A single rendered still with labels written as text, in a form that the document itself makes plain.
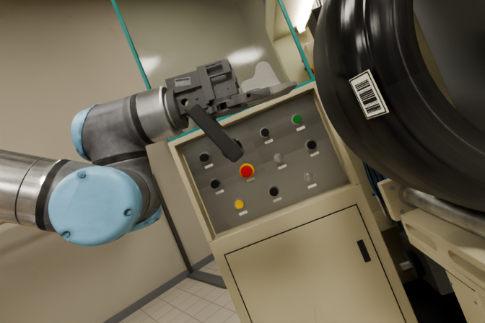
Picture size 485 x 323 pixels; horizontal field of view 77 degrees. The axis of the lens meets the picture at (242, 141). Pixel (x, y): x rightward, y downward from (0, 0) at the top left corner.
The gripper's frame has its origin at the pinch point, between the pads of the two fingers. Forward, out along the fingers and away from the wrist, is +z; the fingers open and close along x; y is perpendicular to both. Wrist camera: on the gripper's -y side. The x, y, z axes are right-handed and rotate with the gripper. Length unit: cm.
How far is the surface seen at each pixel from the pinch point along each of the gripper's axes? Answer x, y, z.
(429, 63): 26.4, 0.1, 37.0
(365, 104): -8.9, -5.9, 8.0
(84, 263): 237, -80, -214
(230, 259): 51, -43, -29
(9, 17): 249, 187, -232
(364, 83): -10.4, -3.2, 8.2
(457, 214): 3.1, -27.9, 21.7
